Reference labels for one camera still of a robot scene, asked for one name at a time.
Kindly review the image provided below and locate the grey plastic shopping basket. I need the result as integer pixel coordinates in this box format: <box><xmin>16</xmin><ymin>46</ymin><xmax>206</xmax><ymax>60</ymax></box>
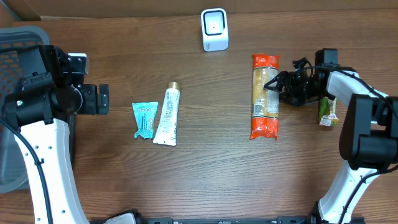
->
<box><xmin>0</xmin><ymin>25</ymin><xmax>77</xmax><ymax>194</ymax></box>

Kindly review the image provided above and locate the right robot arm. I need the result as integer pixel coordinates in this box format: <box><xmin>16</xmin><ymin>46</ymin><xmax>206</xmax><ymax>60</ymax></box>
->
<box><xmin>264</xmin><ymin>48</ymin><xmax>397</xmax><ymax>223</ymax></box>

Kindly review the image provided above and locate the orange spaghetti packet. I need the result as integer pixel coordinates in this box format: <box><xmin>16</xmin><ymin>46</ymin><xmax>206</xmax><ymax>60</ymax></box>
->
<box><xmin>250</xmin><ymin>54</ymin><xmax>279</xmax><ymax>139</ymax></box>

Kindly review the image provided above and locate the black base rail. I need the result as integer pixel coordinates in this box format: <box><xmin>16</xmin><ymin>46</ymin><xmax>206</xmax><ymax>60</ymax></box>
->
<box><xmin>88</xmin><ymin>215</ymin><xmax>366</xmax><ymax>224</ymax></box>

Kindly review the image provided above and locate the white tube gold cap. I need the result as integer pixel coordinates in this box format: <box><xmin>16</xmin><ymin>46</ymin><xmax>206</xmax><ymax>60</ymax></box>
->
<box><xmin>153</xmin><ymin>82</ymin><xmax>180</xmax><ymax>146</ymax></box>

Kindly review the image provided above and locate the teal snack packet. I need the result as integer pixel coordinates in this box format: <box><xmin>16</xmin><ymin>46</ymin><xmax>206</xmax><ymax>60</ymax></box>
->
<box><xmin>132</xmin><ymin>101</ymin><xmax>159</xmax><ymax>139</ymax></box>

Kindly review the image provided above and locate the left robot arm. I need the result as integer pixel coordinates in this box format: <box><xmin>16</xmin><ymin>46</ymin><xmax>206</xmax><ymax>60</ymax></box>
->
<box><xmin>1</xmin><ymin>45</ymin><xmax>109</xmax><ymax>223</ymax></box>

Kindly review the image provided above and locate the white barcode scanner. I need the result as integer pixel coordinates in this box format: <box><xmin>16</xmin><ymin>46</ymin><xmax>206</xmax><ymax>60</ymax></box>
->
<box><xmin>200</xmin><ymin>8</ymin><xmax>229</xmax><ymax>52</ymax></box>

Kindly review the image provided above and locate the brown cardboard backdrop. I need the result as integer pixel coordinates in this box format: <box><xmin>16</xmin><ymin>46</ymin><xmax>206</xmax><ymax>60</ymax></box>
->
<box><xmin>1</xmin><ymin>0</ymin><xmax>397</xmax><ymax>20</ymax></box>

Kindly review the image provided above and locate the green snack pouch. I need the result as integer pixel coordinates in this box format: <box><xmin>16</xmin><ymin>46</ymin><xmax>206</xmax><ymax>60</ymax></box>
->
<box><xmin>318</xmin><ymin>97</ymin><xmax>339</xmax><ymax>127</ymax></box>

